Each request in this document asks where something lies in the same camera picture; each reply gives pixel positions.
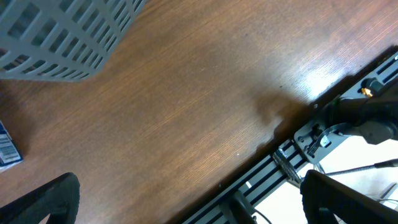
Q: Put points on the multicolour tissue multipack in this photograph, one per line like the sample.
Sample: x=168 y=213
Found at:
x=10 y=155

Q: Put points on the aluminium rail table edge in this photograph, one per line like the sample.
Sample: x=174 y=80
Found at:
x=236 y=204

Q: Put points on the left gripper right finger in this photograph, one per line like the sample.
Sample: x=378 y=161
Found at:
x=324 y=200

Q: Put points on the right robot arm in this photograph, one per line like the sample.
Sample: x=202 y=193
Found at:
x=373 y=117

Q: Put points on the grey plastic shopping basket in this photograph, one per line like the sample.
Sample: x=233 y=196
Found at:
x=61 y=40

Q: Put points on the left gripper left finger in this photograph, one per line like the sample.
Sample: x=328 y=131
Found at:
x=57 y=200

